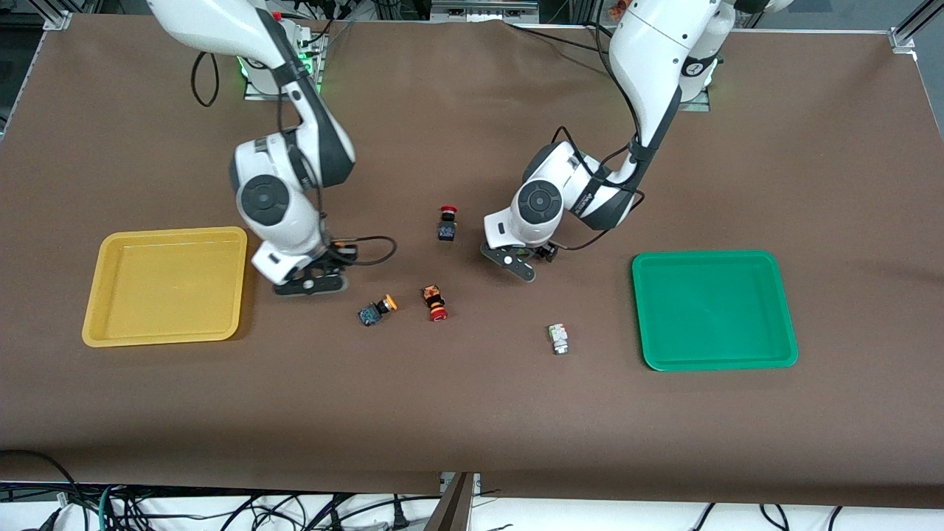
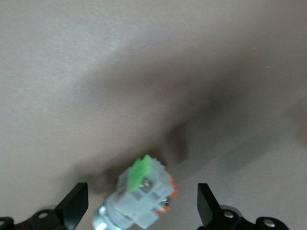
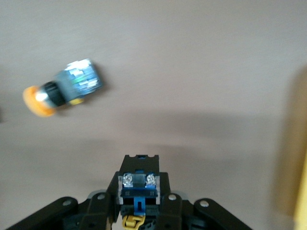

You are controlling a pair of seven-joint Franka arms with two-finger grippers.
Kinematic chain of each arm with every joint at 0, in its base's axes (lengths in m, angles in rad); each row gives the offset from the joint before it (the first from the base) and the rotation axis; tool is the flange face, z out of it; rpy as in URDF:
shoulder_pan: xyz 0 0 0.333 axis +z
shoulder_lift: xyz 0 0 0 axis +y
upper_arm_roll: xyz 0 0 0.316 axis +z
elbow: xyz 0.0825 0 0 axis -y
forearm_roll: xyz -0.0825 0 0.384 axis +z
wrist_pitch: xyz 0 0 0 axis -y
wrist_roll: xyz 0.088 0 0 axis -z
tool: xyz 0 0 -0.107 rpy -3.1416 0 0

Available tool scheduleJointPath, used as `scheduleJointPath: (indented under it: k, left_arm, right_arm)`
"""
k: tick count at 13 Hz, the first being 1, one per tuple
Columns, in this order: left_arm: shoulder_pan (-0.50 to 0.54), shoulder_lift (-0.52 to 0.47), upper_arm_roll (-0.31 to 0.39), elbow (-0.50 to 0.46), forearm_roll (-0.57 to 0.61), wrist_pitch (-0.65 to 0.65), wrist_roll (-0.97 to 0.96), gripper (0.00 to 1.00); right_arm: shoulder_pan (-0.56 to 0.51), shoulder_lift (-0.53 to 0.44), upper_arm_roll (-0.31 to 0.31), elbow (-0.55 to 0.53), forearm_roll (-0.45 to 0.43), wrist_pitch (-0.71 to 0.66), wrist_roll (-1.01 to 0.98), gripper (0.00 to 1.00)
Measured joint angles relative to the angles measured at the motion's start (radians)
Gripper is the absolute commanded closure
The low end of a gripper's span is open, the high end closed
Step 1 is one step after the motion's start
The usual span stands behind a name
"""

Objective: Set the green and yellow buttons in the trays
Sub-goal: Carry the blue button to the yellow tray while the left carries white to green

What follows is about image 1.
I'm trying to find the red push button orange base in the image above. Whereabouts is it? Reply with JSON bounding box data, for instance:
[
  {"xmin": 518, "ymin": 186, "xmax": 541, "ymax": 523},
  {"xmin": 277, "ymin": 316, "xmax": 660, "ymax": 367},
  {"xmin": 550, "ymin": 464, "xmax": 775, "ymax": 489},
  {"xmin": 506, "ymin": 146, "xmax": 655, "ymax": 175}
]
[{"xmin": 422, "ymin": 285, "xmax": 449, "ymax": 323}]

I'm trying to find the yellow plastic tray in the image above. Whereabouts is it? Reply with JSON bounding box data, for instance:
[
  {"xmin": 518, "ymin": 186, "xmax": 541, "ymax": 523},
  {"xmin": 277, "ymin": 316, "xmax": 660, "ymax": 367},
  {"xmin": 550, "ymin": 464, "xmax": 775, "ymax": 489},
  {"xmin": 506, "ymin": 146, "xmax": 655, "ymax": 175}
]
[{"xmin": 81, "ymin": 226, "xmax": 249, "ymax": 348}]

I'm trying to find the brown table cover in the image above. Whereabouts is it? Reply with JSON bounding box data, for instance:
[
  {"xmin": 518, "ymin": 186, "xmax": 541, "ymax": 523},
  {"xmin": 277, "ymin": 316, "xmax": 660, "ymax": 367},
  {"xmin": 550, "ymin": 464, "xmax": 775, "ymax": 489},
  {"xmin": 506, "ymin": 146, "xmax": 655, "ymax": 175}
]
[{"xmin": 0, "ymin": 16, "xmax": 944, "ymax": 510}]

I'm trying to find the green plastic tray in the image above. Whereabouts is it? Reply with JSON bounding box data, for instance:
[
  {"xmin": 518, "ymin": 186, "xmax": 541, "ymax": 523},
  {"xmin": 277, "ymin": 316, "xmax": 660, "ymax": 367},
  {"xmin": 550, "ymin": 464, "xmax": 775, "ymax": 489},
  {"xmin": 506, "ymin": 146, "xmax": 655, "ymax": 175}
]
[{"xmin": 631, "ymin": 250, "xmax": 799, "ymax": 372}]

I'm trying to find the grey metal device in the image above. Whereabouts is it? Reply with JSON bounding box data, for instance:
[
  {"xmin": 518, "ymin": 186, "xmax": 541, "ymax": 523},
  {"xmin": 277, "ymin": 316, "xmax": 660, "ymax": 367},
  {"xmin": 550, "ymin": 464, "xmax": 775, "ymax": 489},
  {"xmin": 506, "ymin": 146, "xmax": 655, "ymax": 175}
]
[{"xmin": 430, "ymin": 0, "xmax": 541, "ymax": 23}]

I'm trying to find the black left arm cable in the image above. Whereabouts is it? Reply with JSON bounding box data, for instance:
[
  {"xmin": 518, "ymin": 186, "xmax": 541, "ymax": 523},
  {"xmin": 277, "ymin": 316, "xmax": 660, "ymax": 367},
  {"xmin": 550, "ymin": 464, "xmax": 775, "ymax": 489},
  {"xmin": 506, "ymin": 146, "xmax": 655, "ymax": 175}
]
[{"xmin": 552, "ymin": 125, "xmax": 648, "ymax": 253}]

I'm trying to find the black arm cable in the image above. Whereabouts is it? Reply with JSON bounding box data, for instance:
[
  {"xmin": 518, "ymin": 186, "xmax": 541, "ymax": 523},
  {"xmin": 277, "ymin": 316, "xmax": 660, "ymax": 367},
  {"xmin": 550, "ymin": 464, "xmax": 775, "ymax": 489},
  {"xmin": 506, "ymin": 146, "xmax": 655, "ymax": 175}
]
[
  {"xmin": 552, "ymin": 125, "xmax": 648, "ymax": 253},
  {"xmin": 191, "ymin": 50, "xmax": 221, "ymax": 108}
]

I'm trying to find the black right camera cable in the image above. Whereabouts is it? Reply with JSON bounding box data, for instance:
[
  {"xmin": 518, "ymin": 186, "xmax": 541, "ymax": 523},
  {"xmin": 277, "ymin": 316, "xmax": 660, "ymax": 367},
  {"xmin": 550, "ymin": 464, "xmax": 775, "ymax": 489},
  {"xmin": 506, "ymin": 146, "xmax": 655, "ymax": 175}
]
[{"xmin": 324, "ymin": 235, "xmax": 400, "ymax": 268}]

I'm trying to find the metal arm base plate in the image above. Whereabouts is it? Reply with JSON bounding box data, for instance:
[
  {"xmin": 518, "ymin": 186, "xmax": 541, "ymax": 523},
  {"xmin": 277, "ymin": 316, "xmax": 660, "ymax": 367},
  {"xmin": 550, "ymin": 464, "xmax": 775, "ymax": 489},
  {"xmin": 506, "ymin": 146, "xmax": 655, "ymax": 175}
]
[
  {"xmin": 678, "ymin": 83, "xmax": 713, "ymax": 113},
  {"xmin": 243, "ymin": 29, "xmax": 327, "ymax": 103}
]

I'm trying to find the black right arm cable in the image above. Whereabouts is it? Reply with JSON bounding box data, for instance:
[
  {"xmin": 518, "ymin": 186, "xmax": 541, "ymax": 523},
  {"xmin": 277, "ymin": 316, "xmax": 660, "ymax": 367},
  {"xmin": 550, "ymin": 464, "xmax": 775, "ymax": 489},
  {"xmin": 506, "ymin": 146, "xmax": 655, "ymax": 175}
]
[{"xmin": 191, "ymin": 50, "xmax": 221, "ymax": 108}]

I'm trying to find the black cable on cover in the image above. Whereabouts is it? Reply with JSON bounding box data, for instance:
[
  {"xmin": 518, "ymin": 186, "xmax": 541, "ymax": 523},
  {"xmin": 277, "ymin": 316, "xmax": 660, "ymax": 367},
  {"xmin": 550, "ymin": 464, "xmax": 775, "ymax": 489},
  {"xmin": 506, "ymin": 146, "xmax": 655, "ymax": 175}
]
[{"xmin": 504, "ymin": 21, "xmax": 617, "ymax": 54}]

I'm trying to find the black floor cable arc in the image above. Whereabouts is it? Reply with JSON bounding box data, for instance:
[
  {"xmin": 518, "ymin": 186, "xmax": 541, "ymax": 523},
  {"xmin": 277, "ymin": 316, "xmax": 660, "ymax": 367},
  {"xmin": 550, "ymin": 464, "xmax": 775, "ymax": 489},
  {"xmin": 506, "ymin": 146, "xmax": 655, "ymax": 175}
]
[{"xmin": 0, "ymin": 448, "xmax": 83, "ymax": 531}]

